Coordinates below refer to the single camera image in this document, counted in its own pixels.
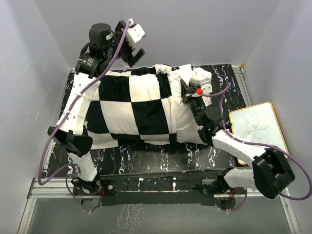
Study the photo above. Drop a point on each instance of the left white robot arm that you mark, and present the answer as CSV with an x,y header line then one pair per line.
x,y
95,60

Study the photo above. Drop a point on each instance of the whiteboard with orange frame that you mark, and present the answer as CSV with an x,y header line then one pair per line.
x,y
258,123

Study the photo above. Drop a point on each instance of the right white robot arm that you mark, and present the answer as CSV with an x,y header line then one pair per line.
x,y
269,171

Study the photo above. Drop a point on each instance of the aluminium frame rail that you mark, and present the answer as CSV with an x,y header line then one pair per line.
x,y
154,207

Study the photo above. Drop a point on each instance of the white pillow insert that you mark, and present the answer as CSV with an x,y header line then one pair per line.
x,y
186,128

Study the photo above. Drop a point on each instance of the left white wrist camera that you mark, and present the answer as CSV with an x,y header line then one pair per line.
x,y
134,34

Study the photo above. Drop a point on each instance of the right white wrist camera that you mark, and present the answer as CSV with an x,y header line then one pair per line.
x,y
202,85

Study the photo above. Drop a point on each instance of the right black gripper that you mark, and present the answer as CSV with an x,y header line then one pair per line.
x,y
189,90

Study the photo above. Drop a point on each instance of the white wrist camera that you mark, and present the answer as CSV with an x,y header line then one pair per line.
x,y
202,85
134,34

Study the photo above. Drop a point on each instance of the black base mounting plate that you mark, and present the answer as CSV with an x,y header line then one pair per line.
x,y
183,187

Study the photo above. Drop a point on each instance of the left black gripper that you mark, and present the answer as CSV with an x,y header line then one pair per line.
x,y
128,58

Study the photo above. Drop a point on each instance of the black white checkered pillowcase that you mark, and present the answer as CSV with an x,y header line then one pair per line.
x,y
133,107

